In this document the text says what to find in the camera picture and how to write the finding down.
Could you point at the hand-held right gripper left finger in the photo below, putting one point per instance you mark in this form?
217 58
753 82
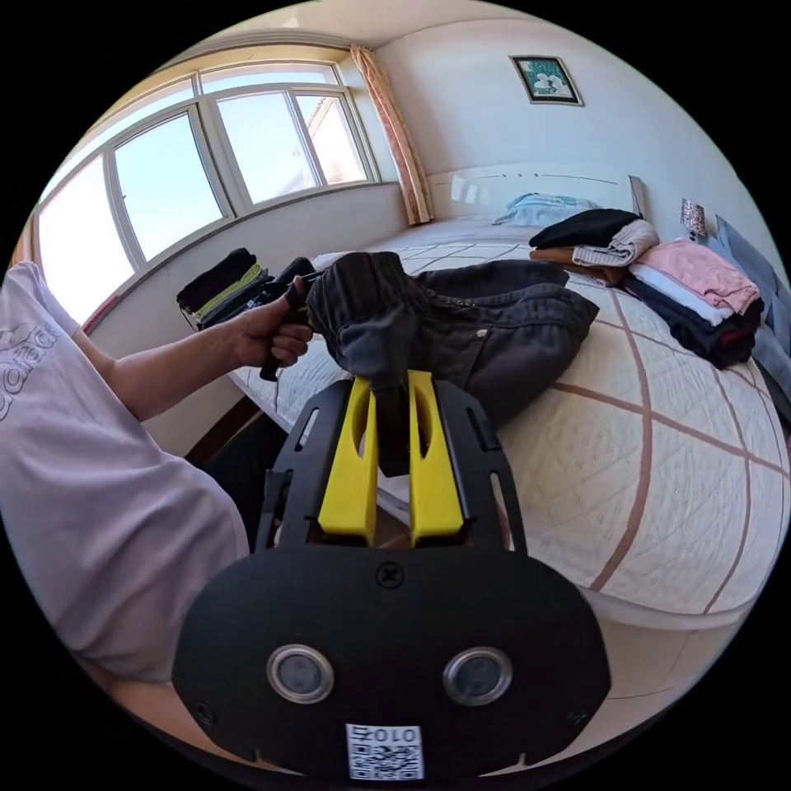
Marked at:
349 476

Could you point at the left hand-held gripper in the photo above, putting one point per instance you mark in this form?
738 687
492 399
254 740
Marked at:
292 272

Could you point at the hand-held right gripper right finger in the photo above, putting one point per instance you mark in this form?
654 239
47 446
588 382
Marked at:
435 488

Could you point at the black cargo shorts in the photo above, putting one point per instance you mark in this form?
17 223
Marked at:
494 334

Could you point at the person's left forearm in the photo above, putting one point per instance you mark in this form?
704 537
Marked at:
179 367

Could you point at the person's right forearm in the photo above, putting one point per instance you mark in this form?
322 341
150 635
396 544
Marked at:
133 701

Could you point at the person's left hand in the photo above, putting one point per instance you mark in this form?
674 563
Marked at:
269 337

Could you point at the pile of clothes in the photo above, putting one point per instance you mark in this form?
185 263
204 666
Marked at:
692 290
225 287

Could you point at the window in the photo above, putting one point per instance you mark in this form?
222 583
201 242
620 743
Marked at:
173 179

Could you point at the patterned orange curtain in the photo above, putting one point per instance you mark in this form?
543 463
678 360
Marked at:
395 136

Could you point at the bed with checked quilt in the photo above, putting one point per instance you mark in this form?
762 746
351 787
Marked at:
618 469

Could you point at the person's body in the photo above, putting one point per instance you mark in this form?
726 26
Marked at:
93 463

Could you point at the light blue pillow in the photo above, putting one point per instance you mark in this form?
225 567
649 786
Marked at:
544 210

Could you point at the framed picture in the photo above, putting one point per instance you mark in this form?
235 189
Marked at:
547 79

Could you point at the small patterned lamp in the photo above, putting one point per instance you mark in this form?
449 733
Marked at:
693 216

